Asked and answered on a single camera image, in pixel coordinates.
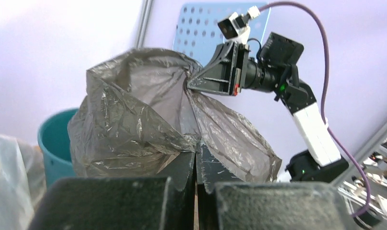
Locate black plastic trash bag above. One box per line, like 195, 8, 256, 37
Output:
68, 48, 282, 183

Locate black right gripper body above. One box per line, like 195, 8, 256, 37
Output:
215, 41, 250, 95

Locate perforated light blue metal panel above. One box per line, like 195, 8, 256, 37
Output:
172, 1, 267, 66

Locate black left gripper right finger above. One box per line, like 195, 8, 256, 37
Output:
196, 144, 358, 230

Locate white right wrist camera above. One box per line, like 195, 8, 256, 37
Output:
217, 6, 261, 44

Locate aluminium frame rails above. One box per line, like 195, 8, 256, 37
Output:
332, 121, 387, 186

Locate white translucent trash bag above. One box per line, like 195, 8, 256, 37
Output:
0, 135, 46, 230

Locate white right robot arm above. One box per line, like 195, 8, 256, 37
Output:
187, 33, 349, 183

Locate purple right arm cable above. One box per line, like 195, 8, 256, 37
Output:
258, 0, 372, 218

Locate teal plastic trash bin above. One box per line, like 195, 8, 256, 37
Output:
37, 108, 78, 187

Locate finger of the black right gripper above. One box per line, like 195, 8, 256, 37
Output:
186, 48, 234, 95

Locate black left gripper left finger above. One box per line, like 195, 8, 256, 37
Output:
29, 152, 195, 230

